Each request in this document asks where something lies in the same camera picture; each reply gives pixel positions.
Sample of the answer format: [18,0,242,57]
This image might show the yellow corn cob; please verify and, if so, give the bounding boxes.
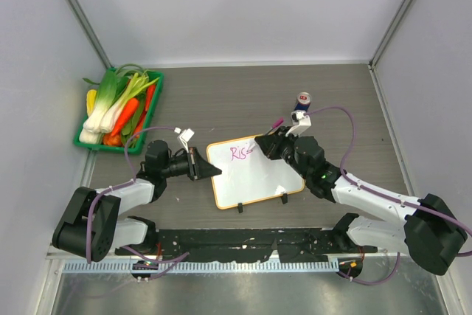
[86,89,97,117]

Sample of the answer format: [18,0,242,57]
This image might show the green spring onion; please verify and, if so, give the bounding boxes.
[100,69,159,134]

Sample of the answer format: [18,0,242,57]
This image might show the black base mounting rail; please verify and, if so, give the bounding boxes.
[131,228,377,263]

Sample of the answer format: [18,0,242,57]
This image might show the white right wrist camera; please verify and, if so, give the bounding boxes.
[285,110,311,137]

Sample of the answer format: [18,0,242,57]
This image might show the green plastic vegetable tray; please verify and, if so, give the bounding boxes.
[74,64,164,155]

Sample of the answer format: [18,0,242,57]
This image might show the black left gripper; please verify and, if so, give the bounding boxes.
[161,147,221,181]

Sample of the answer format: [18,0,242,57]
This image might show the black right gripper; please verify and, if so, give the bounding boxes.
[256,125,310,179]

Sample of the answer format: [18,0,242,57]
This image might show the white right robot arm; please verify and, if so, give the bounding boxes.
[255,127,468,275]

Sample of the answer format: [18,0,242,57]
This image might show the blue silver energy drink can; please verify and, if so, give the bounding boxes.
[294,91,312,112]

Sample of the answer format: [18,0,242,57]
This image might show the orange framed whiteboard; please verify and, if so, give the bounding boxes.
[206,136,305,210]

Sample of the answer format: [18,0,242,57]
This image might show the small red chili pepper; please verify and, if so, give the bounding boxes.
[145,84,156,111]

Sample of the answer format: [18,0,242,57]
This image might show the large orange carrot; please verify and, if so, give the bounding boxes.
[111,97,139,136]

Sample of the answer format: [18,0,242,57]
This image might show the white green bok choy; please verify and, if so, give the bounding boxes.
[79,69,117,144]

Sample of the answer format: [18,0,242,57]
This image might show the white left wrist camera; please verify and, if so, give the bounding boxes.
[174,127,195,153]

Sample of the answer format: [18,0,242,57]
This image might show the purple capped marker pen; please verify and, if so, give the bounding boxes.
[246,117,284,153]

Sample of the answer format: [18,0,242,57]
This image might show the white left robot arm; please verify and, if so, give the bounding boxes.
[52,140,222,263]

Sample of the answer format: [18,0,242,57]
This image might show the white slotted cable duct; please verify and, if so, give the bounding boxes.
[62,259,339,274]

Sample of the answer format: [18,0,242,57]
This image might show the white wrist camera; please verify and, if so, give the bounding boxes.
[285,110,311,137]
[174,127,195,153]

